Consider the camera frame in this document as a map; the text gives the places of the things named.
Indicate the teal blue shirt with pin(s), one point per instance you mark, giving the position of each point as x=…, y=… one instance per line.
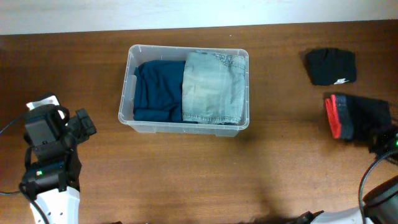
x=158, y=93

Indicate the light blue jeans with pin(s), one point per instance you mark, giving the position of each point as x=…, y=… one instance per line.
x=213, y=88

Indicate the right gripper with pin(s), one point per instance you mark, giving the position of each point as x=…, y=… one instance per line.
x=381, y=135

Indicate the clear plastic storage bin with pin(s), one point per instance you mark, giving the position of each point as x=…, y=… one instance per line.
x=140, y=53

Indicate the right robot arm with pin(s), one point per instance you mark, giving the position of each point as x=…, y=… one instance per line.
x=379, y=206

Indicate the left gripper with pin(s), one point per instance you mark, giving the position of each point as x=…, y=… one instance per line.
x=84, y=122

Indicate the black garment with red trim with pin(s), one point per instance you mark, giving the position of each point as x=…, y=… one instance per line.
x=356, y=118

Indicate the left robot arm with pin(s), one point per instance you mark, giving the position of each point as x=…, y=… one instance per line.
x=52, y=167

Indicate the folded black Nike garment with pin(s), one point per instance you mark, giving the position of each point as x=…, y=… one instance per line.
x=331, y=66

